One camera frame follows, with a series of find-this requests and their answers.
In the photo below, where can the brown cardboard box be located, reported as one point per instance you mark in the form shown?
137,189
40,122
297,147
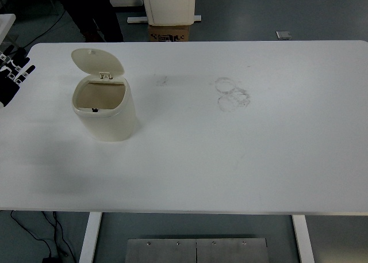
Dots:
168,32

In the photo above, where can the white table leg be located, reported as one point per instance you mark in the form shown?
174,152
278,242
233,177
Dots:
303,240
90,237

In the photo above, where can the white table foot bar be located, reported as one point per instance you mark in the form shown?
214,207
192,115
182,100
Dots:
136,20

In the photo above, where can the small grey floor plate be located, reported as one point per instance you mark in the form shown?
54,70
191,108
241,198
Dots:
284,35

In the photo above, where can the white rounded cabinet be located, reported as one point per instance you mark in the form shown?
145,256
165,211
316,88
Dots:
169,4

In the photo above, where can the white side table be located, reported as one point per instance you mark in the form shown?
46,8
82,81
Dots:
5,22

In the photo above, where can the person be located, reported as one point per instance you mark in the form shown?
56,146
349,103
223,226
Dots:
86,12

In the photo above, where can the black power adapter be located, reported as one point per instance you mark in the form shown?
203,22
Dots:
49,259

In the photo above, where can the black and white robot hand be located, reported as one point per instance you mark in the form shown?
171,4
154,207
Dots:
7,90

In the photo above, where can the cream lidded trash bin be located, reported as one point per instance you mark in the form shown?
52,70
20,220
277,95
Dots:
110,125

